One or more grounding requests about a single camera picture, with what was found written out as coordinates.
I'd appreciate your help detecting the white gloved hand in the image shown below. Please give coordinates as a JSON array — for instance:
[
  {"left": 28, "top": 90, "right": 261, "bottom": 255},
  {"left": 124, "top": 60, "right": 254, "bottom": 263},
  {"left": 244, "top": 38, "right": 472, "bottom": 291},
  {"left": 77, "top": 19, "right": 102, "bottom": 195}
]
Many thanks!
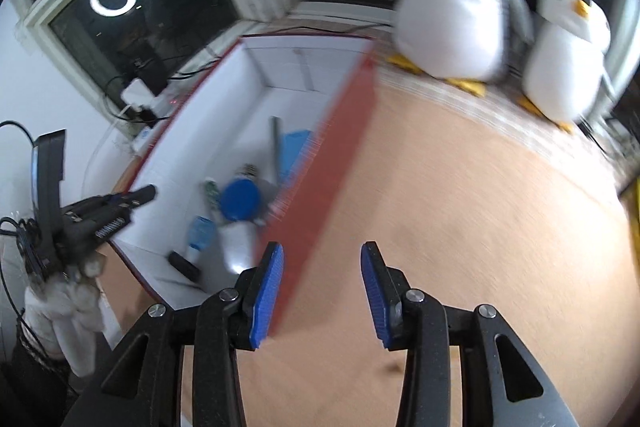
[{"left": 23, "top": 253, "right": 106, "bottom": 378}]

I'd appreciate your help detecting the checked white cloth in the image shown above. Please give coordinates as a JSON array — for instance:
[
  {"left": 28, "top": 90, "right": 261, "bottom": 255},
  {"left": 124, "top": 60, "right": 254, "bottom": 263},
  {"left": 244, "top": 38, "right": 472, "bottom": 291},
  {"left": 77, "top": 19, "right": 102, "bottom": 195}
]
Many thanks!
[{"left": 378, "top": 58, "right": 639, "bottom": 190}]

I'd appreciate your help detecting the white usb charger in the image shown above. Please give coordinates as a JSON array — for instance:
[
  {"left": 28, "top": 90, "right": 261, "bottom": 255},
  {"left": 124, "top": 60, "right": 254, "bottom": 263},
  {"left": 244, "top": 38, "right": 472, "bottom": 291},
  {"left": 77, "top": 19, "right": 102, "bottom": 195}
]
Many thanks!
[{"left": 219, "top": 221, "right": 258, "bottom": 275}]

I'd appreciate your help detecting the small plush penguin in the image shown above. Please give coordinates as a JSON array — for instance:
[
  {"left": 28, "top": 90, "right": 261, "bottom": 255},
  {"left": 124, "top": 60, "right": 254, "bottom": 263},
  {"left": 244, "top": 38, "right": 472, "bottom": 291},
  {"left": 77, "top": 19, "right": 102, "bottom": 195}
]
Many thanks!
[{"left": 518, "top": 0, "right": 611, "bottom": 131}]

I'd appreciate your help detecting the blue plastic phone stand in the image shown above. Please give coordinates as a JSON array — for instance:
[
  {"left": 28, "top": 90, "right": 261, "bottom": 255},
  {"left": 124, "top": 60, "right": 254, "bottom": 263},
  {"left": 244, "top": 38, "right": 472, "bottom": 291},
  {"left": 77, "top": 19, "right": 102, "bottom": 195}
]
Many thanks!
[{"left": 278, "top": 130, "right": 312, "bottom": 183}]

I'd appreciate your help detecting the green white lip balm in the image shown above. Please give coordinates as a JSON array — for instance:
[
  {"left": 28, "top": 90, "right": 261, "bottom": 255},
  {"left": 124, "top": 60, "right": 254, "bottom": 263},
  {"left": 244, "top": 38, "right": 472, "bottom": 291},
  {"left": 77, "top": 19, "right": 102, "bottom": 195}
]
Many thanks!
[{"left": 203, "top": 178, "right": 220, "bottom": 215}]

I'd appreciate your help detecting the yellow leaf-shaped fruit bowl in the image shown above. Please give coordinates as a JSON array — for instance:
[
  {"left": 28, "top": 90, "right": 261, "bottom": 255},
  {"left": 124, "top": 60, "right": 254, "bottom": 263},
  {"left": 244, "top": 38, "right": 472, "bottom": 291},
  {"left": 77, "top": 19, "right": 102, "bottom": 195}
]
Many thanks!
[{"left": 620, "top": 178, "right": 640, "bottom": 257}]

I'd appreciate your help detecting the blue correction tape dispenser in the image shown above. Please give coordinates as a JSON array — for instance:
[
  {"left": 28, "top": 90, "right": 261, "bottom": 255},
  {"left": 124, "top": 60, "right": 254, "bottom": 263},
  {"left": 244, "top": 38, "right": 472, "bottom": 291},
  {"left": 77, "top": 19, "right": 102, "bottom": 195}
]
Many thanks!
[{"left": 184, "top": 216, "right": 216, "bottom": 265}]

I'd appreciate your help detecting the grey metal spoon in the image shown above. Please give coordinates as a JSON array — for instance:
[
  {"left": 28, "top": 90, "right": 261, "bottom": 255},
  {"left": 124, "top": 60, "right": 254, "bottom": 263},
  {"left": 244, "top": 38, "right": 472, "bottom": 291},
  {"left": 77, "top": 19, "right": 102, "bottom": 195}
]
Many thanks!
[{"left": 262, "top": 116, "right": 283, "bottom": 206}]

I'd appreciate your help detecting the white power strip with chargers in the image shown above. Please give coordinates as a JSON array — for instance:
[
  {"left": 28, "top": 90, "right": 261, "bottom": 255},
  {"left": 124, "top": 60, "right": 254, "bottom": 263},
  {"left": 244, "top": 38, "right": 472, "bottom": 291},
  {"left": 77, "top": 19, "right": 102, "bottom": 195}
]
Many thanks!
[{"left": 120, "top": 60, "right": 174, "bottom": 128}]

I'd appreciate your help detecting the red white cardboard box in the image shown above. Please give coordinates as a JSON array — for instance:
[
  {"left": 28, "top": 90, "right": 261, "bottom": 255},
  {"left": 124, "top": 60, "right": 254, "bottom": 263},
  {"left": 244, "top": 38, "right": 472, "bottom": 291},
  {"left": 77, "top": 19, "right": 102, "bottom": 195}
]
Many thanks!
[{"left": 113, "top": 34, "right": 375, "bottom": 322}]

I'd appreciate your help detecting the black cylinder lipstick tube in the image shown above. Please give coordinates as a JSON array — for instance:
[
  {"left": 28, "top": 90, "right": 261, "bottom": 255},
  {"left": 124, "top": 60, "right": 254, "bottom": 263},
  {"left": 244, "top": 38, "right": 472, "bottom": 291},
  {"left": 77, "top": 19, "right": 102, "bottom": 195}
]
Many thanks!
[{"left": 167, "top": 251, "right": 201, "bottom": 283}]

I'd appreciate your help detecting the blue round lid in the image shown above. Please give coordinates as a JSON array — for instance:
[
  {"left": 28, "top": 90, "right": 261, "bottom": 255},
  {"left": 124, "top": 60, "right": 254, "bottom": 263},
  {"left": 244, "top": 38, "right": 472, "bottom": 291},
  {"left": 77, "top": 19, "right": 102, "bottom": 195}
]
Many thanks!
[{"left": 219, "top": 178, "right": 262, "bottom": 221}]

